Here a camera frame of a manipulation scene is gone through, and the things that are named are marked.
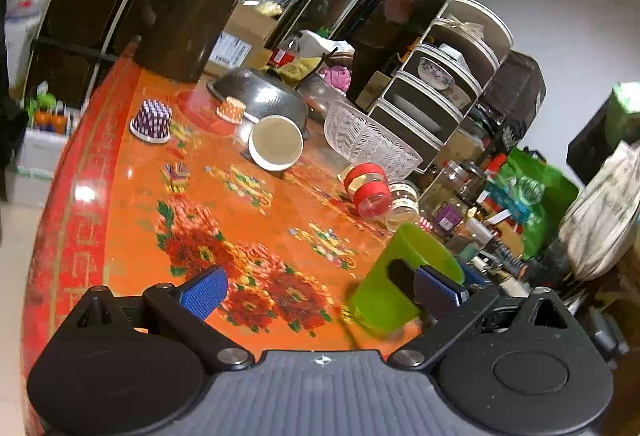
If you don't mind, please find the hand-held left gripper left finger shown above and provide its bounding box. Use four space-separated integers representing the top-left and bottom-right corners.
74 265 254 373

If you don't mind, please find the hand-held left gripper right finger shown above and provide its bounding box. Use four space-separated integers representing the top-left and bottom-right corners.
387 259 587 372

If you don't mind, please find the green plastic cup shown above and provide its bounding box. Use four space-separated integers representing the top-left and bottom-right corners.
346 222 467 336

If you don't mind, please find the purple striped cupcake cup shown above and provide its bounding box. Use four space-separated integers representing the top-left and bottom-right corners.
129 99 174 145

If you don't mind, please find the orange striped cupcake cup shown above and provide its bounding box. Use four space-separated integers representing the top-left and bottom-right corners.
216 96 247 125

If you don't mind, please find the clear jar with white band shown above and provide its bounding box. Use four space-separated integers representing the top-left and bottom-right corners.
386 179 420 207
384 202 420 233

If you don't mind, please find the clear glass jar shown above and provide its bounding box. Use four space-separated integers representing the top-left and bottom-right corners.
430 160 477 213

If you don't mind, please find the red lid clear jar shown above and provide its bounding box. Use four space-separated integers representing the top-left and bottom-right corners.
338 162 389 197
352 182 394 220

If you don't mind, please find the green shopping bag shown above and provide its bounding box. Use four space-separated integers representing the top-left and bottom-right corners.
487 146 580 262

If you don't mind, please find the clear patterned glass bowl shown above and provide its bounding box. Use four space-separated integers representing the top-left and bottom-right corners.
323 99 425 175

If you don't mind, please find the tiered dish rack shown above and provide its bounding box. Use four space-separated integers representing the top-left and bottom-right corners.
367 0 515 175

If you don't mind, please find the white cloth bag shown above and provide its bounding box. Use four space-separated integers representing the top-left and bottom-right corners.
557 140 640 281

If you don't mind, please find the black box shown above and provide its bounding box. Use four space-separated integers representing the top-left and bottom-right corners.
566 92 640 187

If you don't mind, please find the metal colander bowl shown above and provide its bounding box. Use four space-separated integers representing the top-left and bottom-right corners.
206 67 310 140

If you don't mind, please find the black bag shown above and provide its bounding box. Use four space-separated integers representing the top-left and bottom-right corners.
477 49 547 153

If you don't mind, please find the floral ceramic bowl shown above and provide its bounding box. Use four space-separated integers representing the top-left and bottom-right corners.
418 56 455 90

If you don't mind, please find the white foam box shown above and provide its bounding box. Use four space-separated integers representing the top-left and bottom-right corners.
14 126 70 179

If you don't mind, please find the pink cloth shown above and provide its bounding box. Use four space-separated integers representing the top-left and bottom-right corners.
324 65 354 93

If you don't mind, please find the yellow-green cloth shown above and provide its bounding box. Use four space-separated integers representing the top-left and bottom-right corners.
278 56 322 87

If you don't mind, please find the green box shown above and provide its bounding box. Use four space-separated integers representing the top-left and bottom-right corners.
604 82 640 148

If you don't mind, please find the cardboard box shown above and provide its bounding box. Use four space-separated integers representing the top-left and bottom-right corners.
207 3 282 78

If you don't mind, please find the dark brown cylinder container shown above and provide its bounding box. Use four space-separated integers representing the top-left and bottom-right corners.
132 0 250 85

